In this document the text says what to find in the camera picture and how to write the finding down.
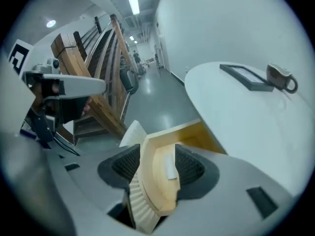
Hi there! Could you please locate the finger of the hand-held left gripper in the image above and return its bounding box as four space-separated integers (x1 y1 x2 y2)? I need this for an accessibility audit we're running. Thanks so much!
42 74 108 99

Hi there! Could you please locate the wooden staircase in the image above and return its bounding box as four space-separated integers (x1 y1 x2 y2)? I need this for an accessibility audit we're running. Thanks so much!
50 13 139 147

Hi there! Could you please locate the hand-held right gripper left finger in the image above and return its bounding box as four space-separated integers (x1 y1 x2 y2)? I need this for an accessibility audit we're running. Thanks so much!
46 143 141 236

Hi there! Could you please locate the black chair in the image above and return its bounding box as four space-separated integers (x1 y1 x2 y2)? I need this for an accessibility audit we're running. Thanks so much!
120 68 139 96

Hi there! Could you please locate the brown ceramic cup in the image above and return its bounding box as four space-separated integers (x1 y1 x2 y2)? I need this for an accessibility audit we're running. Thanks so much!
266 62 299 94

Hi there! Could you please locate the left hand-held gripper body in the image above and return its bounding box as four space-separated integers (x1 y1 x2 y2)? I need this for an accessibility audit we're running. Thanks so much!
8 39 92 142

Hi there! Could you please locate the white curved desk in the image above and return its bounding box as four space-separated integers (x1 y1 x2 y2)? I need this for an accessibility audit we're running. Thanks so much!
184 61 312 197

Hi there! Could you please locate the white wooden drawer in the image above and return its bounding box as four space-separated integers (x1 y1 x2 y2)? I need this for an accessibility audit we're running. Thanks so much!
119 118 228 234

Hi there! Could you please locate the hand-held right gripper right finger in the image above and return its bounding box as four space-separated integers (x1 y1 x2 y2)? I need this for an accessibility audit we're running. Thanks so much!
157 143 299 236

